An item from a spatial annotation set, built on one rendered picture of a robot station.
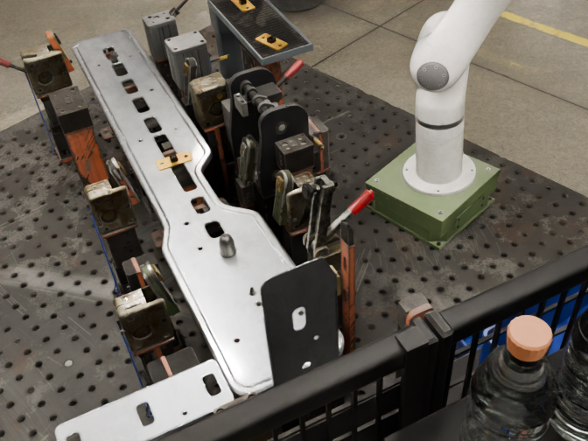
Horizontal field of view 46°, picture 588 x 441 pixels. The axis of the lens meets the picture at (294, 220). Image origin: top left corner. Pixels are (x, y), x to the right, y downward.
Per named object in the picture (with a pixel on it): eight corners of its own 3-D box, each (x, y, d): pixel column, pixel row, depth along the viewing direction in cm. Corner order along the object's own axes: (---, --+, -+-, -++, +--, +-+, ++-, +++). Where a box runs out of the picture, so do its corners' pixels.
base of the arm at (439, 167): (440, 142, 196) (440, 86, 183) (491, 173, 184) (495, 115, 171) (388, 171, 189) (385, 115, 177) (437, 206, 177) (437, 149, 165)
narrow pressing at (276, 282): (277, 415, 115) (256, 279, 92) (338, 386, 119) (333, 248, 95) (278, 417, 115) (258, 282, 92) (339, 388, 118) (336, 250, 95)
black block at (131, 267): (139, 345, 165) (108, 261, 145) (182, 327, 168) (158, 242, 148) (150, 370, 160) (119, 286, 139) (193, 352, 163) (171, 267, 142)
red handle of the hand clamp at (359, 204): (304, 239, 135) (364, 182, 133) (311, 243, 137) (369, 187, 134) (314, 252, 132) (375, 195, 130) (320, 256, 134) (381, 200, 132)
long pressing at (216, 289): (60, 48, 211) (59, 44, 210) (132, 28, 217) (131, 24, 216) (236, 404, 119) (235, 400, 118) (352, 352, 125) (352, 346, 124)
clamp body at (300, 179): (279, 291, 174) (265, 178, 148) (319, 275, 177) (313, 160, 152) (295, 317, 168) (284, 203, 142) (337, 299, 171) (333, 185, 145)
